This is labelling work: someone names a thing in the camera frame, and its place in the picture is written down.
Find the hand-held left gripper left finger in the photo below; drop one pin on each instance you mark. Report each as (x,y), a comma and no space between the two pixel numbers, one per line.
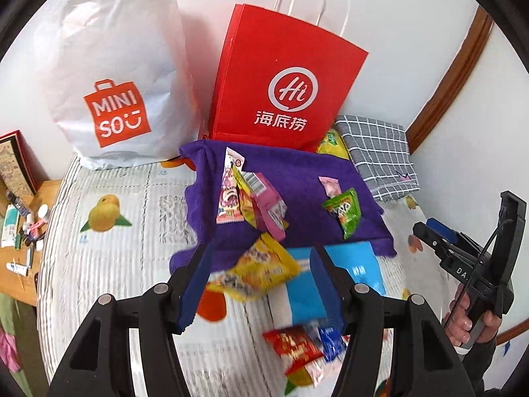
(194,289)

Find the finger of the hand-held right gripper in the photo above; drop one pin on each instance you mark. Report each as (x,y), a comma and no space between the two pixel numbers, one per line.
(430,238)
(444,228)

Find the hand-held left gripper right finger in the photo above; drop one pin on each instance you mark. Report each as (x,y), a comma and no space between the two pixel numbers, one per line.
(326,293)

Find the dark blue snack packet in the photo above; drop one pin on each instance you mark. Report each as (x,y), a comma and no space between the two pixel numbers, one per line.
(330,341)

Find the yellow purple snack packet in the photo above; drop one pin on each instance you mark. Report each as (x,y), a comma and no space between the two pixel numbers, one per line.
(256,273)

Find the yellow red snack packet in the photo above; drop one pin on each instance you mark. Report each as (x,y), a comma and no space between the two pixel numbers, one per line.
(244,198)

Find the pink lollipop packet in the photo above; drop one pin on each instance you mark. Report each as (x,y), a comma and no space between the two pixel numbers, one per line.
(229,190)

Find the pink wafer packet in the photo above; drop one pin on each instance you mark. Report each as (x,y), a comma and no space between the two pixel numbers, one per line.
(268,204)

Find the small pink candy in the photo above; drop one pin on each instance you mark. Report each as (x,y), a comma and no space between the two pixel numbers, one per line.
(329,186)

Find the person's right forearm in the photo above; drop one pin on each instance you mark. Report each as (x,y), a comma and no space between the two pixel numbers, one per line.
(483,364)

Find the person's right hand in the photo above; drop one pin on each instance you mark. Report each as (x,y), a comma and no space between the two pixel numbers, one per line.
(458,322)

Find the blue tissue pack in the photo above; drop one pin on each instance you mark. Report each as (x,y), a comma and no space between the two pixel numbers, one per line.
(359,264)

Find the wooden baseboard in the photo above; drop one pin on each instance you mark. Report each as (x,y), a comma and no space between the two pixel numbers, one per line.
(514,333)

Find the fruit print tablecloth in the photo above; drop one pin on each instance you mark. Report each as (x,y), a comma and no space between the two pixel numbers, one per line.
(124,256)

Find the grey plaid folded cloth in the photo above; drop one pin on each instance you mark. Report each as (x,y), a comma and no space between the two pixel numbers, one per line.
(376,149)

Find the purple towel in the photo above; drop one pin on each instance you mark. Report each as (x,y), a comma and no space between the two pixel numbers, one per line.
(297,165)

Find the yellow green snack packet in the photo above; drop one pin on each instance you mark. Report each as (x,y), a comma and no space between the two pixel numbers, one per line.
(332,142)

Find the white round jar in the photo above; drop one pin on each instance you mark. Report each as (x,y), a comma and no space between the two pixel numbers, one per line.
(43,211)

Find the wooden side table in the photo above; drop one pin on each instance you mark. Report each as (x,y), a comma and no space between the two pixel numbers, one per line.
(49,198)

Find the small white tube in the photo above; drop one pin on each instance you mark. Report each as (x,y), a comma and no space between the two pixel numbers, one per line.
(16,269)

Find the teal white tube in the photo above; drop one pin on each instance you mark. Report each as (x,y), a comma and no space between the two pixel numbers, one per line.
(8,225)

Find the black tube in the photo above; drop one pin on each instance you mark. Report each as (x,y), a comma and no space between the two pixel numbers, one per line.
(16,200)

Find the red paper bag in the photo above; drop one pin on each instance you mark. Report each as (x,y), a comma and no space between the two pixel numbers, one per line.
(281,49)

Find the white plastic shopping bag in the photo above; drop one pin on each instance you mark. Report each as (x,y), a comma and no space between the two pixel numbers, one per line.
(124,49)

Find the wooden door frame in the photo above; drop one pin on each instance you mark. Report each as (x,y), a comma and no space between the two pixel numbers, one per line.
(454,78)

